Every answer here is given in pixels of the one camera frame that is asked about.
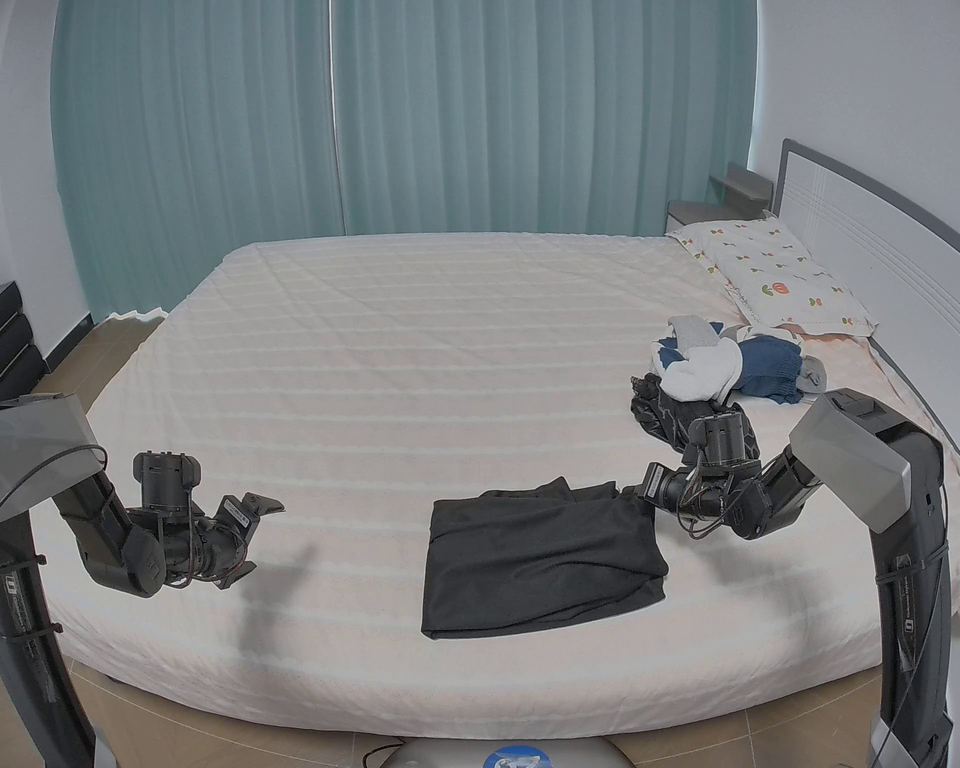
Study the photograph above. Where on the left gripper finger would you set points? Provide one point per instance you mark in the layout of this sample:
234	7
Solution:
271	509
253	501

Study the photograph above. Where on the pile of clothes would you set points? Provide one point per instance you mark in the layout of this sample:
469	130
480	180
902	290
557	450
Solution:
705	371

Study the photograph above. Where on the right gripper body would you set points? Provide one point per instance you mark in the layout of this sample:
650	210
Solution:
664	491

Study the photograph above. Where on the black T-shirt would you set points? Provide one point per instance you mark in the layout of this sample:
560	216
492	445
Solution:
540	562

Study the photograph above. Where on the black patterned garment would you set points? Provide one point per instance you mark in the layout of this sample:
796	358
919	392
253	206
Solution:
664	416

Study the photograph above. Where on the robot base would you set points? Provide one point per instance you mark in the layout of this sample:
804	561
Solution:
510	756

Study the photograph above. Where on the blue-green curtain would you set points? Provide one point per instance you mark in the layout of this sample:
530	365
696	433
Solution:
540	112
195	150

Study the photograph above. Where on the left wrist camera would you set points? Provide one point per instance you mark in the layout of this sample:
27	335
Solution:
190	472

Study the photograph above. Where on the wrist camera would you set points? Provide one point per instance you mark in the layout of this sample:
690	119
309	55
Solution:
190	472
752	448

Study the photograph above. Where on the dark grey chest of drawers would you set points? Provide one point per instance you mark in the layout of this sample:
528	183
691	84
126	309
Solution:
15	345

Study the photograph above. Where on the grey bedside table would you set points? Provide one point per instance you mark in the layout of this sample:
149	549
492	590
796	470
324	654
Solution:
694	210

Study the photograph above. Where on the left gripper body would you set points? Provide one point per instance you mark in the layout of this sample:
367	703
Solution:
225	544

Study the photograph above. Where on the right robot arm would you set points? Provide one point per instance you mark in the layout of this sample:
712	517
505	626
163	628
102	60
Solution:
855	457

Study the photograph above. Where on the bed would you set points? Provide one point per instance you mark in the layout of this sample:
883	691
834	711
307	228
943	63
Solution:
412	337

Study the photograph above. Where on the white printed pillow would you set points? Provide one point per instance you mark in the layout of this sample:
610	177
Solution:
780	277

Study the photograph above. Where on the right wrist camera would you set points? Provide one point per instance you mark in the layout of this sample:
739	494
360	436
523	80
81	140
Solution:
752	448

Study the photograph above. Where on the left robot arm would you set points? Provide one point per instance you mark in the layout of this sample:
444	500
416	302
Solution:
112	540

